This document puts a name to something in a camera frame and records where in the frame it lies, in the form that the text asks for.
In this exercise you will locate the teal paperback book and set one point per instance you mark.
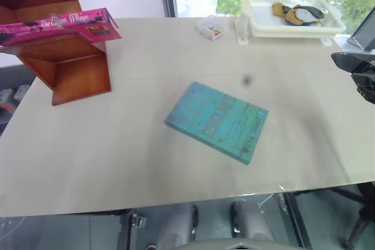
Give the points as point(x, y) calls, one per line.
point(216, 121)

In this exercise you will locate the reddish brown wooden bookshelf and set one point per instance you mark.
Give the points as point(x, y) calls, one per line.
point(79, 77)

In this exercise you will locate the small clear plastic box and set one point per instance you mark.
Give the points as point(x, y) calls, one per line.
point(212, 27)

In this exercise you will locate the white plastic basket tray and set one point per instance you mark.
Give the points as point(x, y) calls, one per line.
point(263, 24)

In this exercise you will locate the silver robot left leg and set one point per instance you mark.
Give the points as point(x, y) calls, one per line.
point(178, 226)

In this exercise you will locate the silver robot leg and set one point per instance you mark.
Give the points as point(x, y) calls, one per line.
point(252, 223)
point(178, 226)

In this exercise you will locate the silver robot right leg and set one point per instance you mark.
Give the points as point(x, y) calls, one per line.
point(252, 223)

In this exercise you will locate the grey robot torso edge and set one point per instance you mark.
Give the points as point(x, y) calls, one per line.
point(234, 246)

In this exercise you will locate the yellow and grey gloves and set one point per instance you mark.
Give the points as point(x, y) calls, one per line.
point(299, 14)

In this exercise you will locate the pink box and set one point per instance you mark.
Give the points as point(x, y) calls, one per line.
point(55, 26)

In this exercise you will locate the dark tilted monitor screen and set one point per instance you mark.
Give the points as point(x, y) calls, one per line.
point(366, 33)

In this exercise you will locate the black table leg frame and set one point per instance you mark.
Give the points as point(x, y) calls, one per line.
point(299, 220)

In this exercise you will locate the black device with lattice frame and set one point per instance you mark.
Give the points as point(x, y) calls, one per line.
point(360, 68)

